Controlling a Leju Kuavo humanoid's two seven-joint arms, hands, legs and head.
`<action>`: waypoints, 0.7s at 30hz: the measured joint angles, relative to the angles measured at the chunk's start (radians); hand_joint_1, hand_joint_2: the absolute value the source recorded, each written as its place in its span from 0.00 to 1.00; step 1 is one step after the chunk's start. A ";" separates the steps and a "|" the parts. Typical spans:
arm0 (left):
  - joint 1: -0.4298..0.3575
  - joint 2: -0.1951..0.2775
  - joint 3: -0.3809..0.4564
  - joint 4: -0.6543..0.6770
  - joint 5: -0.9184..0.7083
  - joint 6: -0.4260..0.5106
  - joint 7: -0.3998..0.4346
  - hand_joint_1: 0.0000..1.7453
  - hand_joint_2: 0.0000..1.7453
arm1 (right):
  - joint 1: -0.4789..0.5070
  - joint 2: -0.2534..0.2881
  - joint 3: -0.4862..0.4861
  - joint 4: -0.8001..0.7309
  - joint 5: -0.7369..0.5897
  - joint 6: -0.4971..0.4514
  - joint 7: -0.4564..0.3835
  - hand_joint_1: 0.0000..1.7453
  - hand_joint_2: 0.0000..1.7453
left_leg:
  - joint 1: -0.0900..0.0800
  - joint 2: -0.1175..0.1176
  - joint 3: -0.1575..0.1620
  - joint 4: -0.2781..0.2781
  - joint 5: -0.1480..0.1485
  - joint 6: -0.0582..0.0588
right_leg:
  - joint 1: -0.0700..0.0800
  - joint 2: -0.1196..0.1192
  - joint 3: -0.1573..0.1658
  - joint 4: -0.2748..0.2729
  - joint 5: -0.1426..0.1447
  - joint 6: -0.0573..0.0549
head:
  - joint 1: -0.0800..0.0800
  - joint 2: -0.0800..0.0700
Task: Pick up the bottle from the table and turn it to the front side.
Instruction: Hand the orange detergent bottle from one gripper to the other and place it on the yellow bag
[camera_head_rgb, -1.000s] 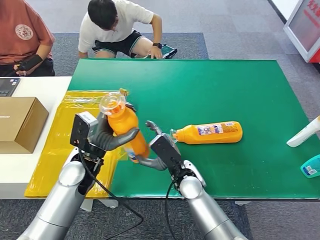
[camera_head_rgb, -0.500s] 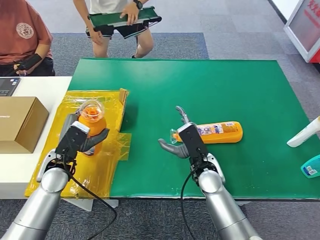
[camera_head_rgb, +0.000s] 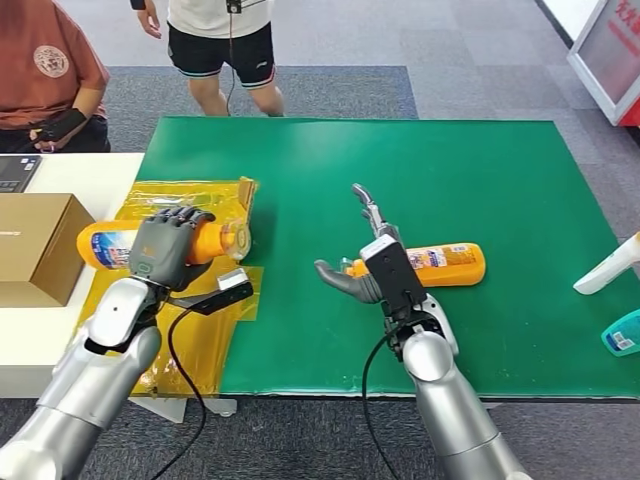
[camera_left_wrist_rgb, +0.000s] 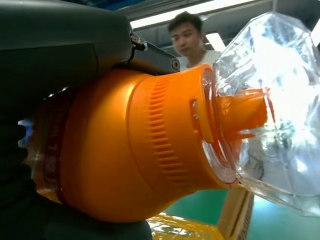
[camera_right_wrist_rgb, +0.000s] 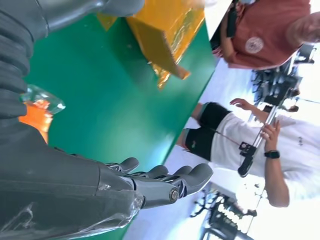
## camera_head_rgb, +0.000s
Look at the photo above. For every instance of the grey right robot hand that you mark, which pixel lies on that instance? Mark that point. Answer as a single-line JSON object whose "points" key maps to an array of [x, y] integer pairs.
{"points": [[350, 283]]}

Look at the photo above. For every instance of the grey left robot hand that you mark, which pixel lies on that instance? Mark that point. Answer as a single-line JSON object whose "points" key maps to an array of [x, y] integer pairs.
{"points": [[162, 248]]}

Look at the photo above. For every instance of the orange bottle with label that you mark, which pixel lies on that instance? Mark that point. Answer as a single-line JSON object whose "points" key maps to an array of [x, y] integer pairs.
{"points": [[450, 265], [107, 248]]}

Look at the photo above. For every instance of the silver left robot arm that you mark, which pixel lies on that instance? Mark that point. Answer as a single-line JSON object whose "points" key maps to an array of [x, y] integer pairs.
{"points": [[95, 371]]}

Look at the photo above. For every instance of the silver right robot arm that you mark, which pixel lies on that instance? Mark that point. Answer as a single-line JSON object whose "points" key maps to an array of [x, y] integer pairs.
{"points": [[450, 404]]}

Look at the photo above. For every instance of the white plastic bottle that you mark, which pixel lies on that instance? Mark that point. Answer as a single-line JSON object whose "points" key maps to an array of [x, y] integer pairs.
{"points": [[607, 268]]}

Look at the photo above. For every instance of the teal plastic bottle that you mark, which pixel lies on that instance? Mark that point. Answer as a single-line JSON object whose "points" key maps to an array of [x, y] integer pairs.
{"points": [[624, 334]]}

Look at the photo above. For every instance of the yellow plastic sheet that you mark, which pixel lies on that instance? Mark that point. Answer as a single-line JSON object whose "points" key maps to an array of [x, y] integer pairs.
{"points": [[210, 344]]}

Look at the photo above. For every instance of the green table mat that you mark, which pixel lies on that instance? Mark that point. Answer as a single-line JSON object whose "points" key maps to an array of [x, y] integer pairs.
{"points": [[400, 166]]}

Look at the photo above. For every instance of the brown cardboard box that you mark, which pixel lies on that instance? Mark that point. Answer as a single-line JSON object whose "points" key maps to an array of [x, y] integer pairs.
{"points": [[30, 245]]}

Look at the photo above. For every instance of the black glove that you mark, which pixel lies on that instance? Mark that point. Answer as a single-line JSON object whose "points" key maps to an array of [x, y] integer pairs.
{"points": [[63, 124]]}

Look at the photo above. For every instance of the dark laptop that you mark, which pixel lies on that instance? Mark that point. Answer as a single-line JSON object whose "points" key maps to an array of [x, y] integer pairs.
{"points": [[15, 172]]}

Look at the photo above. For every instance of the person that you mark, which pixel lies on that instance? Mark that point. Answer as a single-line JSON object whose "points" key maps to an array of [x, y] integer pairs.
{"points": [[220, 46], [35, 73]]}

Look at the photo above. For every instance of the white framed red sign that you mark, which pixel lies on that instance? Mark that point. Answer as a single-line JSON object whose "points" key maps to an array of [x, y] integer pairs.
{"points": [[610, 53]]}

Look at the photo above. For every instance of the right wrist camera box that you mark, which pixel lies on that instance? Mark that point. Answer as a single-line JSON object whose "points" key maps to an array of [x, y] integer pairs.
{"points": [[395, 275]]}

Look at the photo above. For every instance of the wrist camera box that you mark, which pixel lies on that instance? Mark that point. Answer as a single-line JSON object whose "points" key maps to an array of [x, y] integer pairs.
{"points": [[225, 288], [395, 275]]}

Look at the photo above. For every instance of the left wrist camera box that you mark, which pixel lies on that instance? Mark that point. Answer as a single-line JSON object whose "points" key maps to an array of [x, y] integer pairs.
{"points": [[225, 288]]}

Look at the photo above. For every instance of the white table base bracket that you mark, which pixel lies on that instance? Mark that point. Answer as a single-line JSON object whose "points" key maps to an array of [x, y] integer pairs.
{"points": [[220, 405]]}

